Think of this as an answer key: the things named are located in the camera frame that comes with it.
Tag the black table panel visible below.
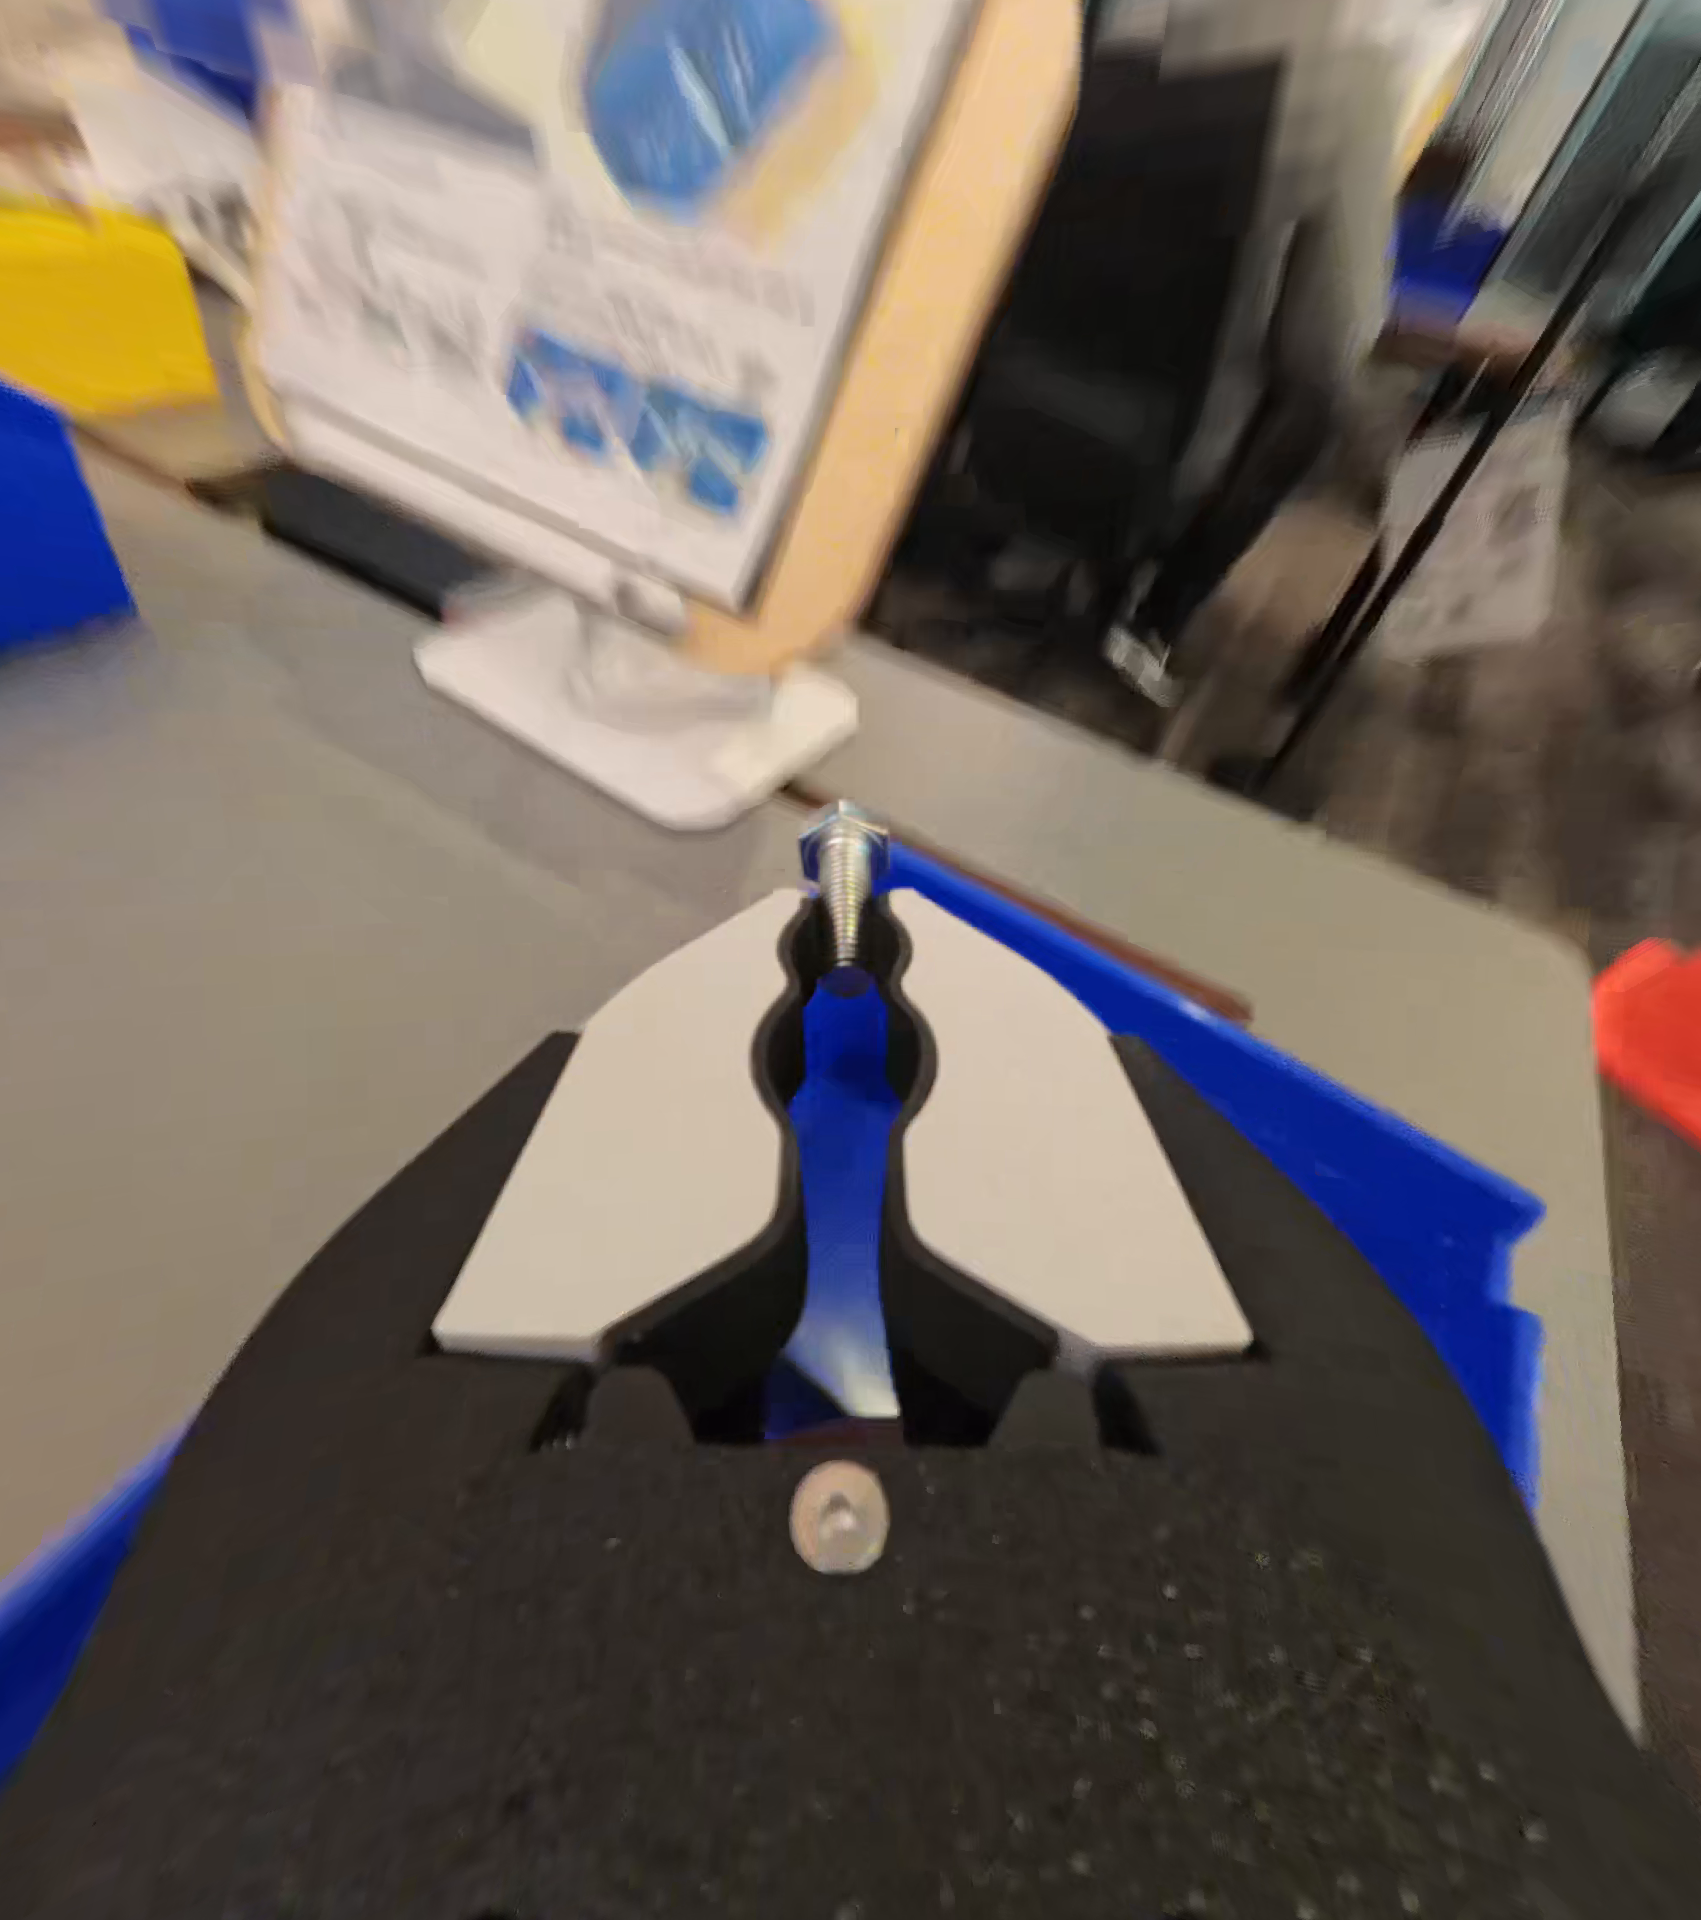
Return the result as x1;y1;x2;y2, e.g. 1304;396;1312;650
257;464;492;618

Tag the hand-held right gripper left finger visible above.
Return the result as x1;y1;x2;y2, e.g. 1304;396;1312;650
430;888;810;1450

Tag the black pole with paper sign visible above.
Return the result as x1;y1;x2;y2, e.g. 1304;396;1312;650
1247;194;1640;790

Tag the steel hex bolt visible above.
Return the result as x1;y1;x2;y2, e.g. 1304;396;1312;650
794;798;892;996

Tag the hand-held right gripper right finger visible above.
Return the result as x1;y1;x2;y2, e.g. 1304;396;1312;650
877;888;1257;1450

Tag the yellow storage bin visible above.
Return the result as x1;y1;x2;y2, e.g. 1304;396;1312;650
0;194;222;421

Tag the black office chair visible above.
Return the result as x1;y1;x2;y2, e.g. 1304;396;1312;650
873;43;1304;708

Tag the blue divided storage bin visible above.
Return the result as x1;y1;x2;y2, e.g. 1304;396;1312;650
0;839;1550;1920

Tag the instruction board on white stand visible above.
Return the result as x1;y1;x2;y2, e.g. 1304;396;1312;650
242;0;1084;833

